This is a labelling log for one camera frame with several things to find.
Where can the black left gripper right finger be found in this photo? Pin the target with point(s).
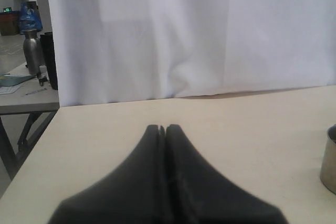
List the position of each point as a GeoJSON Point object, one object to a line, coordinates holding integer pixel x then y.
{"type": "Point", "coordinates": [200, 194]}

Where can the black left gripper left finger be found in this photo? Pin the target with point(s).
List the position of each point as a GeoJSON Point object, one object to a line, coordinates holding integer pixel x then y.
{"type": "Point", "coordinates": [135, 192]}

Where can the steel cup with pellets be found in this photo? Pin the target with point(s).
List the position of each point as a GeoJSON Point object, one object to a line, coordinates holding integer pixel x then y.
{"type": "Point", "coordinates": [327, 172]}

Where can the silver metal bottle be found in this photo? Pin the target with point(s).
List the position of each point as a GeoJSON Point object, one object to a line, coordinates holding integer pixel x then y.
{"type": "Point", "coordinates": [33, 51]}

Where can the grey side table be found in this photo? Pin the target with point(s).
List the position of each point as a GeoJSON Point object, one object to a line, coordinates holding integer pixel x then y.
{"type": "Point", "coordinates": [41, 104]}

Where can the white backdrop curtain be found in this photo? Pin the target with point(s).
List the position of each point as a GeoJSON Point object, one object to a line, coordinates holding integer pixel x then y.
{"type": "Point", "coordinates": [128, 50]}

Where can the black cylinder container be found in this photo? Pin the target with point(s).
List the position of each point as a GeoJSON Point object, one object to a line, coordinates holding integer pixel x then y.
{"type": "Point", "coordinates": [47, 45]}

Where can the blue plastic bag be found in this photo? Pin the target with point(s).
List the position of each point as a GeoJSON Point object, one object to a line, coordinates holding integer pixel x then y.
{"type": "Point", "coordinates": [29, 17]}

